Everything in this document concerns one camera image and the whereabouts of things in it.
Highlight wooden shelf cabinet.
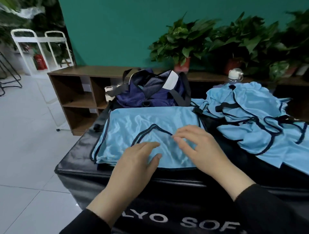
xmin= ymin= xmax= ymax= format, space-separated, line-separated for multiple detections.
xmin=47 ymin=66 xmax=309 ymax=137

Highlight person's right forearm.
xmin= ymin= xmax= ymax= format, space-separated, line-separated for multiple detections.
xmin=220 ymin=166 xmax=309 ymax=234

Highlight person's left forearm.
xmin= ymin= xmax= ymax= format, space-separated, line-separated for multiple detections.
xmin=60 ymin=185 xmax=138 ymax=234

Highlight green plant in red pot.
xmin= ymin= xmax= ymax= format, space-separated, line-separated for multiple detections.
xmin=208 ymin=12 xmax=281 ymax=75
xmin=149 ymin=14 xmax=218 ymax=74

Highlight white metal rack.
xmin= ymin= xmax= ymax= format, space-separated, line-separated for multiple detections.
xmin=0 ymin=0 xmax=68 ymax=54

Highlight small white-lidded jar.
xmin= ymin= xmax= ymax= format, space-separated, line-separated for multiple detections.
xmin=104 ymin=86 xmax=116 ymax=103

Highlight person's right hand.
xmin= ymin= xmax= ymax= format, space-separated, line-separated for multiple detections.
xmin=172 ymin=125 xmax=242 ymax=187

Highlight black leather bench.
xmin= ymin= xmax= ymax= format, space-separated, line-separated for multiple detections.
xmin=54 ymin=87 xmax=309 ymax=234

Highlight person's left hand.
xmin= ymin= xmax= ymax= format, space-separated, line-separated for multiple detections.
xmin=104 ymin=141 xmax=163 ymax=203

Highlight wooden top black stool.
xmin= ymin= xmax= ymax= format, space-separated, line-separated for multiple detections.
xmin=0 ymin=50 xmax=23 ymax=97

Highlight clear bottle silver cap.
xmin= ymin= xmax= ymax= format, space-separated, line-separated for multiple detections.
xmin=228 ymin=68 xmax=244 ymax=84

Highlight navy blue bag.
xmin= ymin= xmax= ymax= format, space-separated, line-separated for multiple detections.
xmin=104 ymin=68 xmax=193 ymax=109

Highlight white wheeled cart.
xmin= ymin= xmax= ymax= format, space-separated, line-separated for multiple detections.
xmin=11 ymin=29 xmax=75 ymax=132

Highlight red bottle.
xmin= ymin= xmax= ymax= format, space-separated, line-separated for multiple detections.
xmin=34 ymin=54 xmax=48 ymax=71

